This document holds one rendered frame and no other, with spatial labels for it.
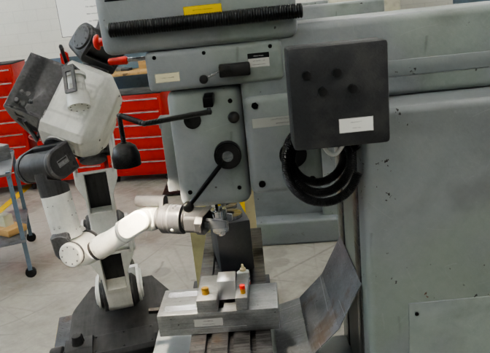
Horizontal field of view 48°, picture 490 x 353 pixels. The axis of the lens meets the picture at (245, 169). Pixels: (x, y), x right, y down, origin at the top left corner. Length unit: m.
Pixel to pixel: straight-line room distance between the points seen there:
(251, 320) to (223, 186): 0.42
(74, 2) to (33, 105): 9.10
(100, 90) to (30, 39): 9.38
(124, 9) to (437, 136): 0.79
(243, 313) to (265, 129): 0.55
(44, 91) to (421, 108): 1.13
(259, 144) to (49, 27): 9.78
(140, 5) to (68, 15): 9.57
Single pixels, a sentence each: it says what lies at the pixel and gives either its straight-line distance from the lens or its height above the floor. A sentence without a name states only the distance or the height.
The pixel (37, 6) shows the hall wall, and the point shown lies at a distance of 11.09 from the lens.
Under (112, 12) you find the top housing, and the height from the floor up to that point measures 1.83.
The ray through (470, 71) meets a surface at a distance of 1.48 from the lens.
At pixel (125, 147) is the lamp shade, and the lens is 1.43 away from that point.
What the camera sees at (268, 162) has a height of 1.43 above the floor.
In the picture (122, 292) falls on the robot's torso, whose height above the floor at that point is 0.71.
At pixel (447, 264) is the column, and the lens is 1.48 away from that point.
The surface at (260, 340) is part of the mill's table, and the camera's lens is 1.61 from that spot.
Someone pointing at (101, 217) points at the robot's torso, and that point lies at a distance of 2.19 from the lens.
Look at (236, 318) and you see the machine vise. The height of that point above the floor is 0.96.
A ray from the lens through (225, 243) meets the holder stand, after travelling 1.93.
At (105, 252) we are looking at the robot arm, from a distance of 1.75.
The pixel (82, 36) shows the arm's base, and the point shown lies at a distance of 1.87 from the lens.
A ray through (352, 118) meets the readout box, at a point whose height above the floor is 1.57.
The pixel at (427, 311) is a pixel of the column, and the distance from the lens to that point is 1.52.
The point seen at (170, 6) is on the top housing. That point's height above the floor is 1.83.
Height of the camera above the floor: 1.82
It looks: 17 degrees down
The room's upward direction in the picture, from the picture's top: 6 degrees counter-clockwise
